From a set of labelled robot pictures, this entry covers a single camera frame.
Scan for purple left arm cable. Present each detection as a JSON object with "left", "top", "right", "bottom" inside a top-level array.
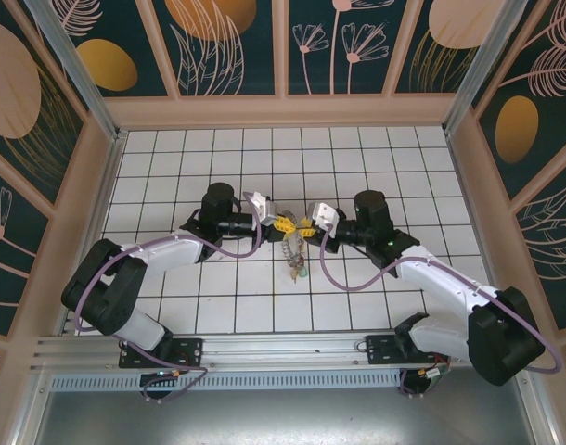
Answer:
[{"left": 73, "top": 192, "right": 265, "bottom": 404}]

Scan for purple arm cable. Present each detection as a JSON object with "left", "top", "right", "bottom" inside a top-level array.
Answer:
[
  {"left": 73, "top": 192, "right": 265, "bottom": 404},
  {"left": 322, "top": 222, "right": 562, "bottom": 400}
]

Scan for wall panel with gold oval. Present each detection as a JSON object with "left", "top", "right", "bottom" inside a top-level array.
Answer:
[{"left": 55, "top": 0, "right": 171, "bottom": 98}]

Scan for wall panel beige circle, gold leaves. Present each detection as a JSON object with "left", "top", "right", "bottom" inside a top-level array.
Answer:
[{"left": 392, "top": 0, "right": 505, "bottom": 95}]

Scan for wall panel gold oval, feather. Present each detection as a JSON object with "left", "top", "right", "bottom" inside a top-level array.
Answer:
[{"left": 470, "top": 0, "right": 566, "bottom": 201}]

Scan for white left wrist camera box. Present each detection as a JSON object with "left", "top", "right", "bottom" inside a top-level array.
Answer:
[{"left": 244, "top": 192, "right": 277, "bottom": 227}]

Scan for wall panel with pink leaf lines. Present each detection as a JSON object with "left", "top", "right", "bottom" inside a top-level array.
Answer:
[{"left": 509, "top": 164, "right": 566, "bottom": 331}]

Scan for wall panel large beige circle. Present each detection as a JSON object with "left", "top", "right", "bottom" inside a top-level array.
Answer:
[{"left": 0, "top": 0, "right": 90, "bottom": 210}]

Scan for aluminium corner post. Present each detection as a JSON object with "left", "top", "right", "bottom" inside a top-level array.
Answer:
[
  {"left": 443, "top": 0, "right": 542, "bottom": 135},
  {"left": 25, "top": 0, "right": 127, "bottom": 143}
]

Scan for black round base housing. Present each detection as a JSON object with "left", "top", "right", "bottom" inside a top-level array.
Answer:
[
  {"left": 400, "top": 368, "right": 440, "bottom": 399},
  {"left": 140, "top": 368, "right": 185, "bottom": 404}
]

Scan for slotted grey cable duct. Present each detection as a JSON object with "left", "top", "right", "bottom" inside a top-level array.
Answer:
[{"left": 45, "top": 373, "right": 405, "bottom": 391}]

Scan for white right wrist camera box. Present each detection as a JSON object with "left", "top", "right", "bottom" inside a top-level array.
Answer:
[{"left": 308, "top": 199, "right": 340, "bottom": 231}]

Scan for wall panel with leaf outlines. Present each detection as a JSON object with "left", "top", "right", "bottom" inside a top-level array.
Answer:
[{"left": 151, "top": 0, "right": 284, "bottom": 98}]

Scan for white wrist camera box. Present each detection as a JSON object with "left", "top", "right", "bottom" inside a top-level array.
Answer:
[
  {"left": 308, "top": 199, "right": 340, "bottom": 231},
  {"left": 244, "top": 192, "right": 277, "bottom": 227}
]

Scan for wall panel with pink flowers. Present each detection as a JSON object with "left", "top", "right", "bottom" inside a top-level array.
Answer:
[{"left": 286, "top": 0, "right": 417, "bottom": 97}]

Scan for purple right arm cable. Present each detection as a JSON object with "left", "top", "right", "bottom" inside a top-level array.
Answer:
[{"left": 322, "top": 222, "right": 562, "bottom": 400}]

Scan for wall panel with flower outline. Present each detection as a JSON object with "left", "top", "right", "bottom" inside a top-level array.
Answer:
[{"left": 0, "top": 150, "right": 52, "bottom": 336}]

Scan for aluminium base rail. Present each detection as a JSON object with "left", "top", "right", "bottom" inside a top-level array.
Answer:
[{"left": 30, "top": 327, "right": 539, "bottom": 372}]

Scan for grey metal sheet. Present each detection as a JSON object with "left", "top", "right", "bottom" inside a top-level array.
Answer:
[{"left": 32, "top": 388, "right": 539, "bottom": 445}]

